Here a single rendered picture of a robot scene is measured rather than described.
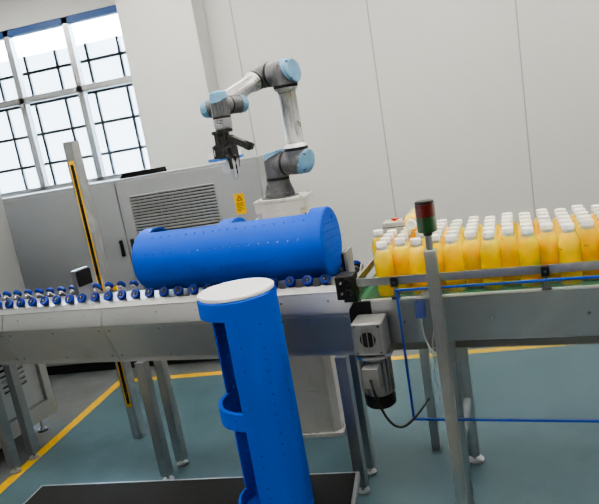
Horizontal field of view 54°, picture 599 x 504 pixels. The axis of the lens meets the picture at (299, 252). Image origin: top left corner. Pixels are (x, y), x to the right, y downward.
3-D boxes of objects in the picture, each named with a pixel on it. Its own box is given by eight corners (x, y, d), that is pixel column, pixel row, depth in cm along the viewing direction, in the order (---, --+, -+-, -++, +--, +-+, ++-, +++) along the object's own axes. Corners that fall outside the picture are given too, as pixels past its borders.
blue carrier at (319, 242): (172, 283, 282) (162, 225, 278) (346, 268, 251) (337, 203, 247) (137, 297, 255) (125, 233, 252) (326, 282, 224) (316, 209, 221)
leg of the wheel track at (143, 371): (166, 477, 289) (139, 358, 277) (176, 477, 287) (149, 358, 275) (160, 484, 283) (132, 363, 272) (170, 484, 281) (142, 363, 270)
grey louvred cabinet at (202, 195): (69, 353, 519) (28, 193, 492) (303, 330, 473) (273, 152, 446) (31, 379, 467) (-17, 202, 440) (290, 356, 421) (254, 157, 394)
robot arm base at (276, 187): (270, 196, 302) (267, 177, 300) (298, 193, 298) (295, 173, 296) (261, 200, 288) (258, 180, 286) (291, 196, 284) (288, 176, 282)
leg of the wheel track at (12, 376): (34, 455, 336) (6, 353, 324) (42, 455, 334) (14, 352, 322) (27, 460, 331) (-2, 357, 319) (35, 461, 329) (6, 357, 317)
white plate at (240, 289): (239, 275, 226) (239, 278, 227) (181, 297, 207) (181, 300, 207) (289, 279, 207) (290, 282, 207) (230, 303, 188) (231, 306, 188)
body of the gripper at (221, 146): (222, 159, 247) (217, 130, 245) (240, 156, 244) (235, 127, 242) (214, 161, 240) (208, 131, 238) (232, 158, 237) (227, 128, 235)
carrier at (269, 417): (278, 479, 244) (226, 517, 224) (239, 278, 227) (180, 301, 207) (329, 500, 224) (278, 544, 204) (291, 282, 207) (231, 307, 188)
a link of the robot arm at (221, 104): (231, 89, 238) (217, 89, 231) (236, 116, 240) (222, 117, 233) (217, 92, 243) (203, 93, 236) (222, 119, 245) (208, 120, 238)
